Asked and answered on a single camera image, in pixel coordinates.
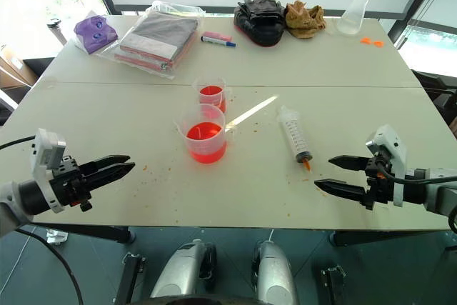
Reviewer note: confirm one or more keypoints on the silver right robot leg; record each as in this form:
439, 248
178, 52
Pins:
273, 272

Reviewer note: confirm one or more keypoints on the cardboard box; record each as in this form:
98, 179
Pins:
12, 67

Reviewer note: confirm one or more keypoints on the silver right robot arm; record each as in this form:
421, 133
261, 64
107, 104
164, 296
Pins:
430, 187

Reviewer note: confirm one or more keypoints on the grey cylindrical bin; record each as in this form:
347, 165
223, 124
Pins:
57, 30

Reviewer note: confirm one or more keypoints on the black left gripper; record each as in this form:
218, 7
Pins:
68, 186

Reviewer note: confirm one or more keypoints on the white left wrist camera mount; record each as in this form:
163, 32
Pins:
44, 162

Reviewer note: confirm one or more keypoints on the large beaker red liquid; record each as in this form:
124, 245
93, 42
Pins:
205, 134

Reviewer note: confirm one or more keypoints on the small beaker red liquid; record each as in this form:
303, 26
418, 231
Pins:
211, 95

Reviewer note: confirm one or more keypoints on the brown crumpled cloth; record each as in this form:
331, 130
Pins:
304, 19

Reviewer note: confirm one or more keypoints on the pink eraser block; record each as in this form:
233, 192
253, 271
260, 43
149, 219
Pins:
217, 36

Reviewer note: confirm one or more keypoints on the black office chair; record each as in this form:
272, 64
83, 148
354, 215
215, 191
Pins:
441, 99

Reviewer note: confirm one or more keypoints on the silver left robot leg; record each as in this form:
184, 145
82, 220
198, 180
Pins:
185, 272

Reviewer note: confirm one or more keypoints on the bagged folded grey cloths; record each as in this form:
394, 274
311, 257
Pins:
157, 39

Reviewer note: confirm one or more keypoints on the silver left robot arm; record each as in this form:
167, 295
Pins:
18, 200

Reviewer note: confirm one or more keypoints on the silver robot leg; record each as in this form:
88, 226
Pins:
185, 272
273, 272

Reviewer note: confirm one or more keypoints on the clear conical flask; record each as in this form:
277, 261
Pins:
353, 13

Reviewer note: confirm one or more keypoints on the black table leg frame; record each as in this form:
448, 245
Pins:
103, 248
375, 248

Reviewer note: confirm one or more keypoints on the purple plastic bag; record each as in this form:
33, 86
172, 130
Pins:
94, 32

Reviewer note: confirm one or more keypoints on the orange plastic cap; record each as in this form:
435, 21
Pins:
377, 44
365, 40

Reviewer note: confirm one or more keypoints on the large plastic syringe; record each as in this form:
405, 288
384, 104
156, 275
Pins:
295, 134

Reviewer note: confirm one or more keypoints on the black gloves pile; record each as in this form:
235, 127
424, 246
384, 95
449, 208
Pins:
260, 19

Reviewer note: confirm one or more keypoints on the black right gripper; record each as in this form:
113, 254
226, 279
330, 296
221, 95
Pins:
379, 183

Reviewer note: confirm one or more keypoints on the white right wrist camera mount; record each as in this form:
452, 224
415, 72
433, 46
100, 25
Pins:
389, 155

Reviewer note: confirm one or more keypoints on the blue capped marker pen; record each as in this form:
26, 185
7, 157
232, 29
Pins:
218, 41

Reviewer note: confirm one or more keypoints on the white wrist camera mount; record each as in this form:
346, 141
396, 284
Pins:
389, 155
44, 162

